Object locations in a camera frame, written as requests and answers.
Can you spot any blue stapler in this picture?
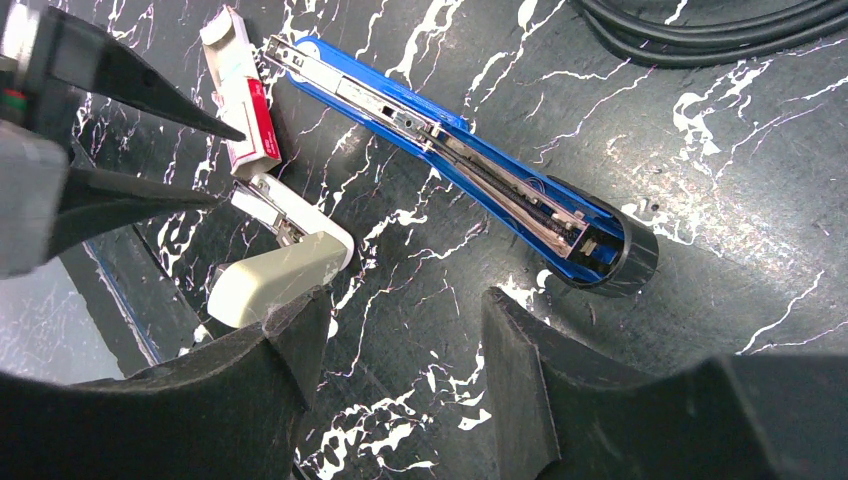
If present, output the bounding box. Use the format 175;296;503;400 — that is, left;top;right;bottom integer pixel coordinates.
264;35;659;298

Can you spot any beige small stapler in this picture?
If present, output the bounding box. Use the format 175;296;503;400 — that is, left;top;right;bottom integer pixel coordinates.
207;173;355;329

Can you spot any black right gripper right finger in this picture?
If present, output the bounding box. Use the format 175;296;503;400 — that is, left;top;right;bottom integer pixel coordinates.
481;287;847;479

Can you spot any coiled black cable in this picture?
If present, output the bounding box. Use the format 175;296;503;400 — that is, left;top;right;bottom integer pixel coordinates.
569;0;848;70

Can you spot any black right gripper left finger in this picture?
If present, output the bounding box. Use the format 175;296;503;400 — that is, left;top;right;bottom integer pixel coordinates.
1;287;330;479

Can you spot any red white staple box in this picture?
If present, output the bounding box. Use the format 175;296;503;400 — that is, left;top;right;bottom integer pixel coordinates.
199;5;281;180

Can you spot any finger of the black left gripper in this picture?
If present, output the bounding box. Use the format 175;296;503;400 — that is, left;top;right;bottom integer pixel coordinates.
47;167;219;259
39;7;246;141

